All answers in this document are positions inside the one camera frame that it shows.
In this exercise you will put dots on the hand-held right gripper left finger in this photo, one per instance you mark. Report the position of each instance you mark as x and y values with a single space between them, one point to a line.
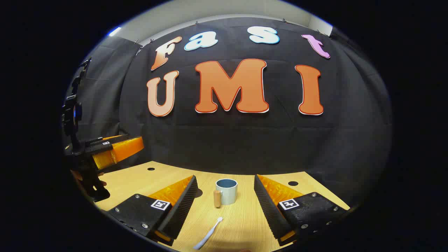
182 206

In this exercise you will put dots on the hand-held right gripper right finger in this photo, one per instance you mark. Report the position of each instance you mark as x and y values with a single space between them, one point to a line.
267 210

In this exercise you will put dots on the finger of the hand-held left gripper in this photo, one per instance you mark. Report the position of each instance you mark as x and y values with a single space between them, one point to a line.
122 150

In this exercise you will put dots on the white toothbrush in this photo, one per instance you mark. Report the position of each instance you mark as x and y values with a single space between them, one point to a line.
210 233

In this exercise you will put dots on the wooden desktop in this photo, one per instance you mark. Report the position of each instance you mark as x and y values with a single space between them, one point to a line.
238 224

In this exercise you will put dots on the black backdrop cloth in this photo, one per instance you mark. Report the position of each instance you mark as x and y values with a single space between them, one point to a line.
227 140

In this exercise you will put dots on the ceiling light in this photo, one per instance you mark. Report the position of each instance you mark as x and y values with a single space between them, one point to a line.
114 31

